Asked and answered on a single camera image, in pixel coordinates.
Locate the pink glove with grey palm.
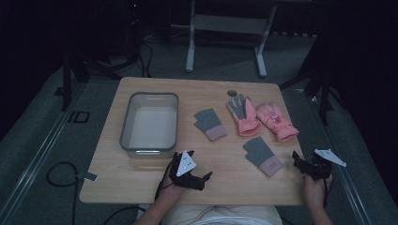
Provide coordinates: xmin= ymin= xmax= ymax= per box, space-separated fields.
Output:
xmin=226 ymin=93 xmax=263 ymax=138

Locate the clear grey-rimmed plastic bin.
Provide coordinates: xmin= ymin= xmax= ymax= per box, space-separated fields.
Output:
xmin=118 ymin=91 xmax=180 ymax=159

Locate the grey knit glove pink cuff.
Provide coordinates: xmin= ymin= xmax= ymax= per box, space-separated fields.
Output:
xmin=242 ymin=136 xmax=284 ymax=178
xmin=192 ymin=108 xmax=229 ymax=143

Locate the white metal stand frame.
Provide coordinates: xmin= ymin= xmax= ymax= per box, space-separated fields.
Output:
xmin=184 ymin=0 xmax=279 ymax=79

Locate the person's left hand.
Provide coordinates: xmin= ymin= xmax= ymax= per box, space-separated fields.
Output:
xmin=159 ymin=173 xmax=186 ymax=203

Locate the hand-held gripper black cable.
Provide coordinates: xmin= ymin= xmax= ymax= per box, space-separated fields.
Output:
xmin=322 ymin=177 xmax=334 ymax=210
xmin=154 ymin=158 xmax=176 ymax=202

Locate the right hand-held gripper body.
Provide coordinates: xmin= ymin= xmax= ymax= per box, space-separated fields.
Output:
xmin=308 ymin=148 xmax=347 ymax=182

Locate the person's light clothing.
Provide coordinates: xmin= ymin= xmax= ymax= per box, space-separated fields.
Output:
xmin=161 ymin=204 xmax=283 ymax=225

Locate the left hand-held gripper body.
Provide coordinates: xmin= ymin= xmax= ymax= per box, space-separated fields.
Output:
xmin=170 ymin=150 xmax=202 ymax=188

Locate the black looped floor cable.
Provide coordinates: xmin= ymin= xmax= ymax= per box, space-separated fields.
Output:
xmin=45 ymin=161 xmax=80 ymax=225

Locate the metal floor rail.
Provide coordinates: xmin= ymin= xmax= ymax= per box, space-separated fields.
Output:
xmin=0 ymin=82 xmax=90 ymax=219
xmin=298 ymin=88 xmax=375 ymax=225

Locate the right hand-held gripper black cable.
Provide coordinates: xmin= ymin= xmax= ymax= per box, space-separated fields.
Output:
xmin=322 ymin=177 xmax=334 ymax=210

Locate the left hand-held gripper black cable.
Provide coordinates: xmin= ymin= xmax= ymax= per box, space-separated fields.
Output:
xmin=154 ymin=158 xmax=176 ymax=202

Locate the person's right hand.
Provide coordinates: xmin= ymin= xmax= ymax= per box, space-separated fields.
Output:
xmin=303 ymin=173 xmax=334 ymax=204

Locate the black tripod stand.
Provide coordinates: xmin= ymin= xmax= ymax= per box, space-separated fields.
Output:
xmin=279 ymin=29 xmax=346 ymax=127
xmin=54 ymin=0 xmax=154 ymax=113

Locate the pink glove with printed patch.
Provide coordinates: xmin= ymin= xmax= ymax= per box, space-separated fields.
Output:
xmin=255 ymin=101 xmax=299 ymax=143

